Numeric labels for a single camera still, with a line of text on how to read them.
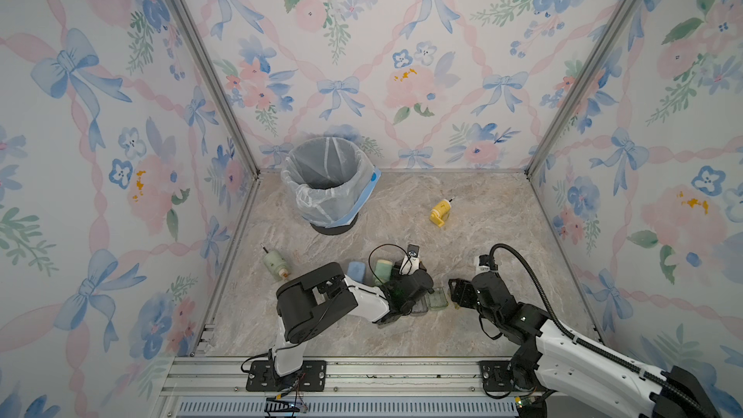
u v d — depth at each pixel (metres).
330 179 1.01
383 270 0.85
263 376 0.73
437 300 0.87
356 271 0.84
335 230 1.02
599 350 0.49
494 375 0.74
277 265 0.85
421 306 0.86
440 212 0.99
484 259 0.74
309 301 0.50
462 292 0.74
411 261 0.76
